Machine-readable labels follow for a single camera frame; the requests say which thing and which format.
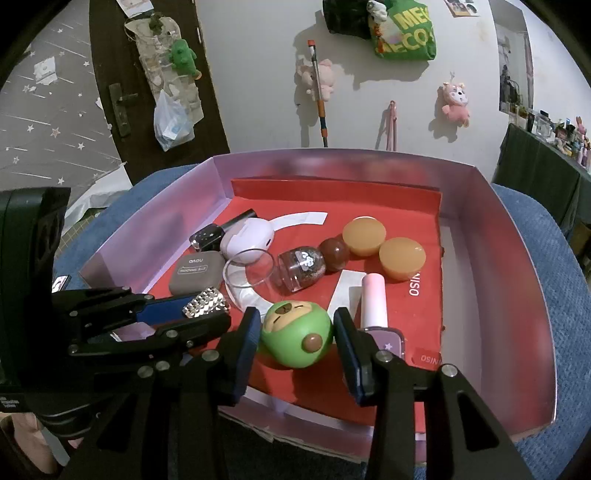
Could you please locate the row of cosmetic bottles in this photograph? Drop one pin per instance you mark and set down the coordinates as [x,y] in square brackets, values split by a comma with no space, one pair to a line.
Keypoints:
[563,134]

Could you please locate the small pink wall hanger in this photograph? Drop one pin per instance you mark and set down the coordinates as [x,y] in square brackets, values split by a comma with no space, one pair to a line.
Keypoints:
[392,124]

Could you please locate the dark green covered dresser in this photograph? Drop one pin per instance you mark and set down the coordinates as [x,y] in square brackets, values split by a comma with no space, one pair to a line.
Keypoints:
[540,175]

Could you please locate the clear hanging organiser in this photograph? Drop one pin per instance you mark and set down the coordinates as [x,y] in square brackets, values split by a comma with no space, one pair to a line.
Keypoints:
[152,50]

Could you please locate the lilac oval case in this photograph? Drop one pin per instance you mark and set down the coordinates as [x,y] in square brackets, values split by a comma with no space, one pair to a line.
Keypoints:
[247,237]

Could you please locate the black bag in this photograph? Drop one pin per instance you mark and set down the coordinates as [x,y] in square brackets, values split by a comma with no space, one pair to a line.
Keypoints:
[344,18]

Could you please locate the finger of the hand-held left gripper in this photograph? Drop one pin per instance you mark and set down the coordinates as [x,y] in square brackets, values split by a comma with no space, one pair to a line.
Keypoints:
[161,310]
[184,339]

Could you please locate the green plush toy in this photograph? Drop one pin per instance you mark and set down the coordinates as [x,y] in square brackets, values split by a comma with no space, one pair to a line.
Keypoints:
[182,55]

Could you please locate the green bear toy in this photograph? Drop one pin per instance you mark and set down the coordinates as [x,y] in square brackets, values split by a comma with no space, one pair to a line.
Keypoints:
[295,341]

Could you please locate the wall photos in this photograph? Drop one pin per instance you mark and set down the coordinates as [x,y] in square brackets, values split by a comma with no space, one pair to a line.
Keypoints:
[461,7]

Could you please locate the white paper on door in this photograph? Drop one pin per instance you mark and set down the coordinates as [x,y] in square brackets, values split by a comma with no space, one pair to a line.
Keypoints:
[136,5]

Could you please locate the silver studded tube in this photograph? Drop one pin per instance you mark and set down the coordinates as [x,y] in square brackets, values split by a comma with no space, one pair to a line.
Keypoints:
[205,302]

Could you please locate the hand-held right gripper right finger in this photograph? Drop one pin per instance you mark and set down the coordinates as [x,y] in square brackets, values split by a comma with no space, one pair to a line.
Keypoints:
[351,355]

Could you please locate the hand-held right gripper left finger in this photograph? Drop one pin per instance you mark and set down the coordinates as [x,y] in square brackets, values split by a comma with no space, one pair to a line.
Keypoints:
[249,350]

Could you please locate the grey eyeshadow case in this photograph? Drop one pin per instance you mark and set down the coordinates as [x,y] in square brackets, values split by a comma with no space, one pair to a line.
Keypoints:
[194,272]

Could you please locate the small white plush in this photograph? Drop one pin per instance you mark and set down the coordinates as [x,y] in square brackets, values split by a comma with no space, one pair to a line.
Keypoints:
[376,9]

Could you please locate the purple cardboard box red lining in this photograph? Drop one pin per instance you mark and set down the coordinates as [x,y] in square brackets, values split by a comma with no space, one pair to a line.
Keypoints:
[485,277]

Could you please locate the orange and white stick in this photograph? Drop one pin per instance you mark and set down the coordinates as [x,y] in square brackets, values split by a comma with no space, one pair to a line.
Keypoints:
[319,97]

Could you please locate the wall mirror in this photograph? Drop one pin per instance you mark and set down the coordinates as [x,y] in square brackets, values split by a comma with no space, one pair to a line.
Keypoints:
[515,50]

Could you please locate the purple nail polish pink cap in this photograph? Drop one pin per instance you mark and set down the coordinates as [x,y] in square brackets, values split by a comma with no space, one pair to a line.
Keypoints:
[374,295]

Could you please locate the pink cow plush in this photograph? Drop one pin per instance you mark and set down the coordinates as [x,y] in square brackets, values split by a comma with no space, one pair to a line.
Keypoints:
[455,104]

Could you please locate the white plastic bag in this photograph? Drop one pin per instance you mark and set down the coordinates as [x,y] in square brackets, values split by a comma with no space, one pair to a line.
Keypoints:
[173,122]

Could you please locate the dark brown door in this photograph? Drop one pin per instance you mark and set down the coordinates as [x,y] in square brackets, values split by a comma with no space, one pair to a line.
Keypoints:
[106,46]

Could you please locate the black glitter nail polish bottle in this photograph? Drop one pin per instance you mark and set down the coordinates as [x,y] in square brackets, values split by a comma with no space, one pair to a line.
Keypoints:
[205,237]

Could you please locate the tan round puff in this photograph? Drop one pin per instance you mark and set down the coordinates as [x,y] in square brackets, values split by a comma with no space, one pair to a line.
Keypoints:
[364,235]
[401,258]

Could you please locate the green tote bag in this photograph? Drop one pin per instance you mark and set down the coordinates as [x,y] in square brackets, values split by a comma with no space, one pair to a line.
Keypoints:
[406,41]

